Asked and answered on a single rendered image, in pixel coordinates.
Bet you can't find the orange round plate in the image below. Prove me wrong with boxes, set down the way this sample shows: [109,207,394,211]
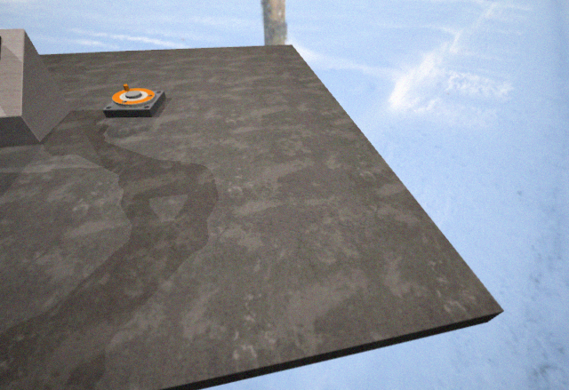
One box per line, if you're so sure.
[112,84,156,106]

